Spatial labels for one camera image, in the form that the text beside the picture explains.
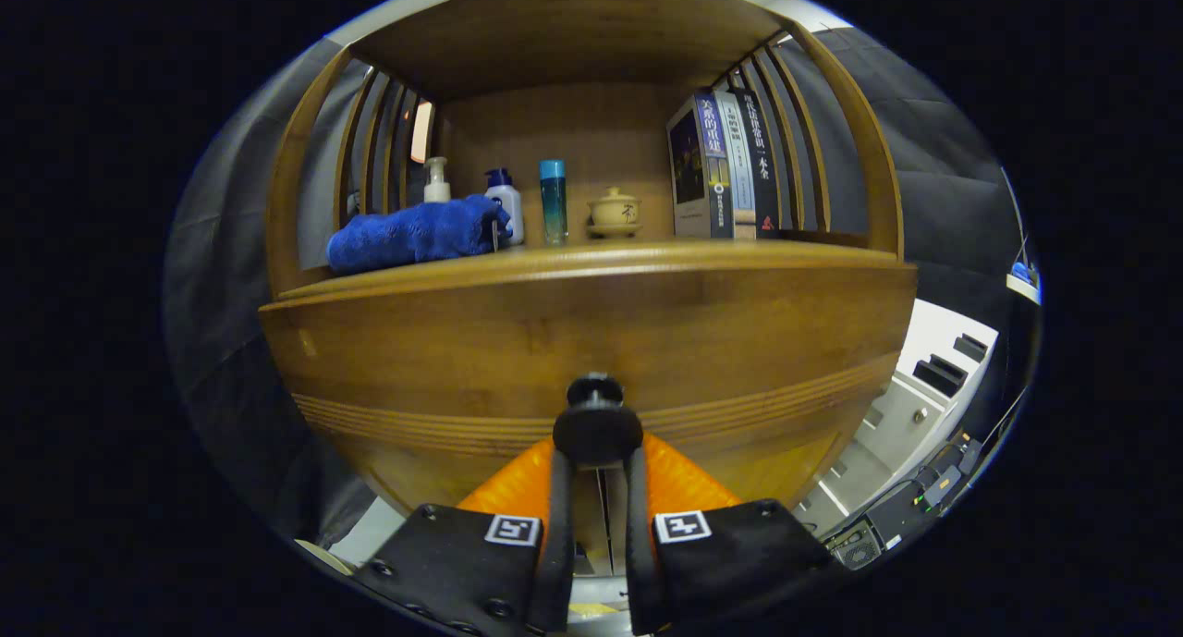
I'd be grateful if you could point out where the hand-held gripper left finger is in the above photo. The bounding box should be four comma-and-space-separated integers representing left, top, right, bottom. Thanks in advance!
356, 438, 576, 636

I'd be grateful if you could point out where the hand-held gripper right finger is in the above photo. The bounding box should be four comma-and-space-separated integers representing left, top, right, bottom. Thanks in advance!
624, 434, 833, 636

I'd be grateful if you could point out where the wooden countertop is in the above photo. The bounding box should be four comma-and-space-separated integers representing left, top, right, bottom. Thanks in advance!
277, 238, 911, 300

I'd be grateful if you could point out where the white side cabinet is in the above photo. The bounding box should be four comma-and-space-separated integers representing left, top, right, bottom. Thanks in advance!
795, 300, 999, 536

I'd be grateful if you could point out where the wooden cabinet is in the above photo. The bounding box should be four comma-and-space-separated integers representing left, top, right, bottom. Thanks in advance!
261, 0, 918, 578

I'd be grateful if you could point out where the black vented electronic box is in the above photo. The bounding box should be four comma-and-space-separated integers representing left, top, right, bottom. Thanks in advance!
825, 517, 895, 571

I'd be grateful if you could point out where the pale round object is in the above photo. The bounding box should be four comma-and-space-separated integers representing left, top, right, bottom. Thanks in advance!
296, 538, 357, 578

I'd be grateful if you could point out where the black power adapter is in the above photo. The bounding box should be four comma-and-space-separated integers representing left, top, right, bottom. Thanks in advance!
915, 466, 967, 508

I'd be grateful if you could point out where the yellow lidded teacup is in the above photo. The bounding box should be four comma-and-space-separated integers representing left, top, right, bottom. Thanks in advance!
587, 187, 641, 240

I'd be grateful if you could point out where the white lotion bottle blue cap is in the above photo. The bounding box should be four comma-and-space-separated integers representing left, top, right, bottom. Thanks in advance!
484, 168, 525, 247

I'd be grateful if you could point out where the teal glass bottle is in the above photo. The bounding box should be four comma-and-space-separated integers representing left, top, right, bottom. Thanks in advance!
540, 160, 568, 246

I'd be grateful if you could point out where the blue towel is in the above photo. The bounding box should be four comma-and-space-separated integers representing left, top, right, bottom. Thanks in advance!
326, 194, 513, 276

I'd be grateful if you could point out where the white spine book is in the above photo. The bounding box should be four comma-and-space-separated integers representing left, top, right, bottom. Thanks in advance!
713, 92, 757, 240

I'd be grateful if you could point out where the blue spine book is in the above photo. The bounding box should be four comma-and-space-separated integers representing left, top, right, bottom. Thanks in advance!
666, 92, 736, 240

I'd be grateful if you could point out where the black spine book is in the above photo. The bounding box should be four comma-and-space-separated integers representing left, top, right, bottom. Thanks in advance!
735, 87, 782, 240

